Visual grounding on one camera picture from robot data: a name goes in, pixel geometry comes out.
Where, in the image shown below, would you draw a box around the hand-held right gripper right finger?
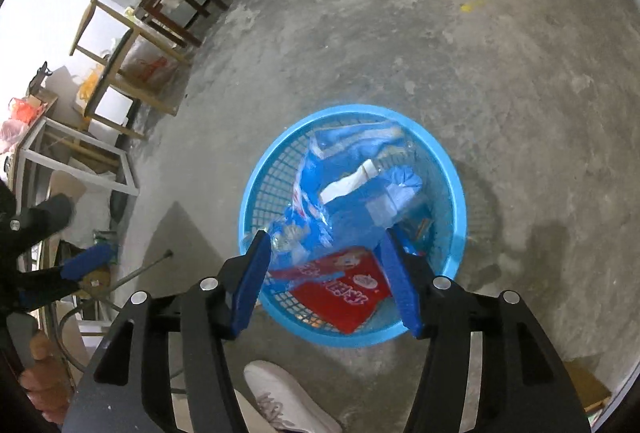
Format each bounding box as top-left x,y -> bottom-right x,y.
377,228 -> 593,433

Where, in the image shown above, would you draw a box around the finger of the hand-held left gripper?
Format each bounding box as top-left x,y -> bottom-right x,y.
10,195 -> 76,256
15,245 -> 118,309

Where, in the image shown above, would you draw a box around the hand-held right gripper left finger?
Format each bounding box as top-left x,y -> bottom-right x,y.
62,229 -> 273,433

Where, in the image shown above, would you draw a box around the red snack bag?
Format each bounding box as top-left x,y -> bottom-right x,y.
290,247 -> 394,335

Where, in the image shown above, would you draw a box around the blue printed plastic bag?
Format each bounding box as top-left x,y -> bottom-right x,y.
265,122 -> 425,274

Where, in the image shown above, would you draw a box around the blue plastic mesh basket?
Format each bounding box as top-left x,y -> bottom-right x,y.
238,104 -> 468,348

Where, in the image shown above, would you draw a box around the person's left hand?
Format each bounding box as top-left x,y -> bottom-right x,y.
19,332 -> 71,424

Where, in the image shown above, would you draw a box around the metal rod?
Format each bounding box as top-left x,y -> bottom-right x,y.
115,250 -> 174,286

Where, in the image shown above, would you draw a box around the white framed side table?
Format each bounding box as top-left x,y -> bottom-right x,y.
15,115 -> 141,198

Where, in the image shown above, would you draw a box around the pink plastic bags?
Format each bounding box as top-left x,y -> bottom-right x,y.
0,97 -> 37,148

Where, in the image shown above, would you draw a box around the person's white shoe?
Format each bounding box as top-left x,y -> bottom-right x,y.
243,360 -> 343,433

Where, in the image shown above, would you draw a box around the yellow plastic bag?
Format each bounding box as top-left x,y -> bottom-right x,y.
75,68 -> 108,104

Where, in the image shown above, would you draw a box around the wooden chair with dark seat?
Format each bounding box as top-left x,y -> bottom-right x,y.
70,0 -> 193,138

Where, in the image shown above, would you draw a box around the white plastic bag red print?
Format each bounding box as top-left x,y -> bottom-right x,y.
122,40 -> 179,90

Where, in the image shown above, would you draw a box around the cardboard box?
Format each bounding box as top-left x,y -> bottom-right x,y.
565,358 -> 613,414

